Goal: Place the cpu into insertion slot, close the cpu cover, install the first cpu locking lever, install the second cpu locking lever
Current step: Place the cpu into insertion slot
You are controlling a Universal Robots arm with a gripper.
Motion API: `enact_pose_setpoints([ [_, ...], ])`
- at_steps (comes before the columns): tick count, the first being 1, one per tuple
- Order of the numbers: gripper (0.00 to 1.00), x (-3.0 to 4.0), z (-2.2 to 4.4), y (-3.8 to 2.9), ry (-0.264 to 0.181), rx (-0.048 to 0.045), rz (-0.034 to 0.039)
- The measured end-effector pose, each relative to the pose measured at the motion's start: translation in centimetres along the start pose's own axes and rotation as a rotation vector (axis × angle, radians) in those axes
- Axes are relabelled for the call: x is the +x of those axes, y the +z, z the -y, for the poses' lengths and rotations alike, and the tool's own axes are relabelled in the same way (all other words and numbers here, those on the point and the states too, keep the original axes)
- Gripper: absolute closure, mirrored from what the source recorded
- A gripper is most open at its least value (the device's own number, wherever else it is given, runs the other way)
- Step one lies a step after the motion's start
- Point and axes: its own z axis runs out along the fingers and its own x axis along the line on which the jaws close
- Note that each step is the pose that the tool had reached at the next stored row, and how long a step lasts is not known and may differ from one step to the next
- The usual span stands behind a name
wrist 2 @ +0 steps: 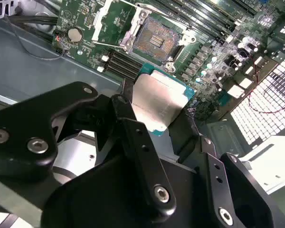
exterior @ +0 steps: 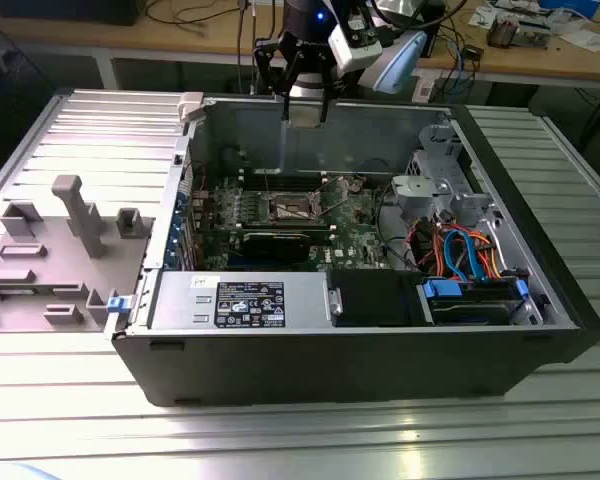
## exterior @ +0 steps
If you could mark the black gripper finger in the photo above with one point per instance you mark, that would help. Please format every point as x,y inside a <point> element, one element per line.
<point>324,110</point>
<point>286,107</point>

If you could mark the silver topped CPU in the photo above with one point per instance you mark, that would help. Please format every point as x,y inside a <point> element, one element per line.
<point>305,122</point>

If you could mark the thin metal locking lever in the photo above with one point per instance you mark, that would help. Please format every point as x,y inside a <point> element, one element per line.
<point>267,184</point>

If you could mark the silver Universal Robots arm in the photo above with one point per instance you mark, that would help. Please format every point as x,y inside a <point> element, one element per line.
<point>402,62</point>

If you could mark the black RAM slot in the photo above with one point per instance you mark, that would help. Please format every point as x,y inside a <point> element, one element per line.
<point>255,183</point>
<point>255,187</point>
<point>255,175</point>
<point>255,179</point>

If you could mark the CPU socket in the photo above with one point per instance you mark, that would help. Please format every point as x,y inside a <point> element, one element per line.
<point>290,210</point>

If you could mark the black plastic bay cover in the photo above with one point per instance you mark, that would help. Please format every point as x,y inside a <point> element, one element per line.
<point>370,300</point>

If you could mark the pale grey plastic block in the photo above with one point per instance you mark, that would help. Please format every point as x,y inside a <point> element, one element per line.
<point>190,105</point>

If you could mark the white paper tag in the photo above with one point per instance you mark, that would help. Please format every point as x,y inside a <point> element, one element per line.
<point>422,90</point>

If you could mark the grey metal drive cage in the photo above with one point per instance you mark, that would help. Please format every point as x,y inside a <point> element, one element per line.
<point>420,192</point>

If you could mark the green motherboard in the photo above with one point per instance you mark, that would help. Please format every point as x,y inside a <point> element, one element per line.
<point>350,235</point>

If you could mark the black upright box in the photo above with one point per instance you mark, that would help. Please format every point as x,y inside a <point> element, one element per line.
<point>437,25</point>

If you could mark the small black adapter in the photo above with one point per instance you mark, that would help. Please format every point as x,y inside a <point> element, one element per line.
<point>473,52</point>

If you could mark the white paper sheet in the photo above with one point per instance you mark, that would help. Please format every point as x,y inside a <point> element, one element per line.
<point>585,40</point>
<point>482,17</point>

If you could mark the small brown electronic part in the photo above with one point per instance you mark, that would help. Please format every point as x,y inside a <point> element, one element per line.
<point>502,32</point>

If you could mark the silver power supply unit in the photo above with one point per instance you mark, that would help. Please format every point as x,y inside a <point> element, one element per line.
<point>180,300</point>

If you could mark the grey electronic module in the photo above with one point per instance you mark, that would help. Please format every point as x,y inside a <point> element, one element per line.
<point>534,35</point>

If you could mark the large black box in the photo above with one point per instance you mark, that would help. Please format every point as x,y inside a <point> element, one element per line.
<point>65,12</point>

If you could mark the wooden workbench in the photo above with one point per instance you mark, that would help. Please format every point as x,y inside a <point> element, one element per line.
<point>55,37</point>

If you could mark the hard disk in blue carrier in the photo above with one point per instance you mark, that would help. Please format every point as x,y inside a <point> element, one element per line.
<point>467,307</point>

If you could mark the black open PC case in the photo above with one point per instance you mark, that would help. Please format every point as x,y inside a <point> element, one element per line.
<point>330,365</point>

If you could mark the blue plastic case latch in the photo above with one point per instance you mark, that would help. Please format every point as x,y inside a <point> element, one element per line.
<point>119,305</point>

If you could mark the blue flat box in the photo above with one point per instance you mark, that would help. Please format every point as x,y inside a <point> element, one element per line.
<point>570,6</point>

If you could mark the grey plastic parts rack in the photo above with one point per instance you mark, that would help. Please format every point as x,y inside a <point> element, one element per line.
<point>55,250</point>

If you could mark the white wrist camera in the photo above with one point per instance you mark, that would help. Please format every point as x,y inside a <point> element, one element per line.
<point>355,50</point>

